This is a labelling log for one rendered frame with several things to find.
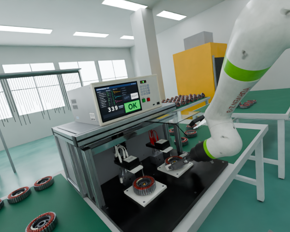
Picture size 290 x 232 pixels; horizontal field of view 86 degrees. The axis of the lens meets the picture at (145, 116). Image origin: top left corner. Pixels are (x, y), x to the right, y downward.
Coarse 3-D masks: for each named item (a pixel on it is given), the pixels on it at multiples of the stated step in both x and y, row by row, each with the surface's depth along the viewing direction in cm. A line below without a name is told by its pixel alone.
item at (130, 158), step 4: (132, 156) 82; (124, 160) 79; (128, 160) 78; (132, 160) 77; (136, 160) 78; (120, 164) 81; (124, 164) 79; (128, 164) 75; (132, 164) 76; (136, 164) 78; (124, 168) 86; (128, 168) 76; (132, 168) 76; (136, 168) 77; (140, 168) 77; (132, 172) 75
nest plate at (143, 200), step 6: (132, 186) 80; (156, 186) 76; (162, 186) 75; (126, 192) 76; (132, 192) 75; (156, 192) 72; (132, 198) 72; (138, 198) 70; (144, 198) 70; (150, 198) 69; (144, 204) 66
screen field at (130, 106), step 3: (129, 102) 85; (132, 102) 86; (135, 102) 87; (138, 102) 89; (126, 105) 83; (129, 105) 85; (132, 105) 86; (135, 105) 87; (138, 105) 89; (126, 108) 83; (129, 108) 85; (132, 108) 86; (135, 108) 87; (138, 108) 89; (126, 111) 83; (129, 111) 85
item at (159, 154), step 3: (159, 153) 101; (162, 153) 102; (150, 156) 101; (153, 156) 99; (156, 156) 98; (159, 156) 100; (162, 156) 102; (150, 159) 102; (153, 159) 99; (156, 159) 98; (159, 159) 100; (162, 159) 103; (153, 162) 100; (156, 162) 99
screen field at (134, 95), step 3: (132, 93) 86; (135, 93) 87; (123, 96) 82; (126, 96) 83; (129, 96) 84; (132, 96) 86; (135, 96) 87; (123, 99) 82; (126, 99) 83; (129, 99) 85
